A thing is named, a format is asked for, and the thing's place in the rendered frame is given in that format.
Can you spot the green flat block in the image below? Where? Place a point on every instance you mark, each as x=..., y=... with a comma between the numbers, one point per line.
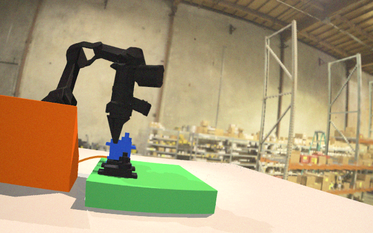
x=147, y=187

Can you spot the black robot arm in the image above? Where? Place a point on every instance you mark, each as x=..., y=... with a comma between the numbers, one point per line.
x=129, y=64

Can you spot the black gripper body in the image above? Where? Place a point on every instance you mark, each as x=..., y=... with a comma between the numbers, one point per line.
x=118, y=105

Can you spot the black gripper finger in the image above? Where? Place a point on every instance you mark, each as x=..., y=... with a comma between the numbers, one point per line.
x=115, y=124

